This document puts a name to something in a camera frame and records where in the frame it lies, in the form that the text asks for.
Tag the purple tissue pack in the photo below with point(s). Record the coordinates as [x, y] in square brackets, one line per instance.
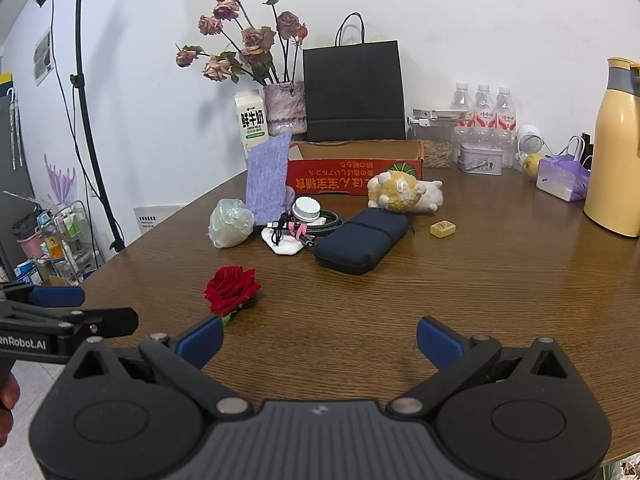
[560, 180]

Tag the pale tin box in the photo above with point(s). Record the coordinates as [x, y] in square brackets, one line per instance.
[480, 160]

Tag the black paper bag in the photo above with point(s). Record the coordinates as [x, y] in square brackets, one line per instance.
[355, 90]

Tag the dried pink roses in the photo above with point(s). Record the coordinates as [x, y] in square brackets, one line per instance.
[255, 40]

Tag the purple plant decoration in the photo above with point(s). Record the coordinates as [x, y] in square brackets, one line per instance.
[60, 180]

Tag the yellow thermos jug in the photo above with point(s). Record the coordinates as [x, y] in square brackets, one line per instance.
[612, 160]

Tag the yellow and white plush toy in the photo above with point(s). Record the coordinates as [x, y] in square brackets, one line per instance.
[400, 192]

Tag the white ribbed-lid jar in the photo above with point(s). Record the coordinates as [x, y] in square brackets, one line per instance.
[306, 207]

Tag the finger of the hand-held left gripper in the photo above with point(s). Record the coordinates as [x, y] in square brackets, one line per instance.
[55, 296]
[105, 322]

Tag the red cardboard box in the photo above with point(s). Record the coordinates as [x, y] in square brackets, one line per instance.
[340, 180]

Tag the metal storage rack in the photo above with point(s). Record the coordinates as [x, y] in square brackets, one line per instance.
[65, 240]

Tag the yellow lemon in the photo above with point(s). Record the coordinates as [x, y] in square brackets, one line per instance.
[532, 165]

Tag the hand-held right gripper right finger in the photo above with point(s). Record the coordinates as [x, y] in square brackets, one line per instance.
[440, 342]

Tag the small white fan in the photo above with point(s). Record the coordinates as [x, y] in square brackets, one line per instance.
[530, 140]

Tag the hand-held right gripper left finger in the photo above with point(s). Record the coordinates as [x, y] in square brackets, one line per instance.
[200, 341]

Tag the purple textured vase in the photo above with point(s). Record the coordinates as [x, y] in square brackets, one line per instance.
[285, 110]

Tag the white milk carton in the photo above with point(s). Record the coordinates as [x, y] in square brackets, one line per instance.
[251, 120]

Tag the white paper board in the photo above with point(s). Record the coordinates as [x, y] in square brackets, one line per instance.
[155, 219]

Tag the small yellow block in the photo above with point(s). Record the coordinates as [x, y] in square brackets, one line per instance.
[443, 228]

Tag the clear water bottle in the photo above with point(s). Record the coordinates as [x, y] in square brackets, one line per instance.
[506, 110]
[485, 105]
[462, 97]

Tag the grey cabinet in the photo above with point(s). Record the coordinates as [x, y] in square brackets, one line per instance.
[10, 200]

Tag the navy zip case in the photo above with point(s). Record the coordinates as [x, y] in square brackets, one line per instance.
[357, 245]

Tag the red rose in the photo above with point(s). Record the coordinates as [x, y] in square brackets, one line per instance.
[231, 290]

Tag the wall poster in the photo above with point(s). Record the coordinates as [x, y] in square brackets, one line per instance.
[43, 57]

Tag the person's left hand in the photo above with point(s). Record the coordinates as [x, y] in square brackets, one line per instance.
[7, 410]

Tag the clear container with seeds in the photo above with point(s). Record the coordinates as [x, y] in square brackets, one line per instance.
[437, 152]

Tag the flat white carton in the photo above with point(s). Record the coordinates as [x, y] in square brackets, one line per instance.
[452, 115]

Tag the black and white chargers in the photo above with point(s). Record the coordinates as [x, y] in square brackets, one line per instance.
[586, 146]

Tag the small white box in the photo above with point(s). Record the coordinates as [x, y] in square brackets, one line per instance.
[422, 112]

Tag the clear plastic bag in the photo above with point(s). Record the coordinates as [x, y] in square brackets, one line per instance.
[230, 222]

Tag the purple cloth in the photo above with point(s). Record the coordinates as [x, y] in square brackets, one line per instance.
[267, 180]

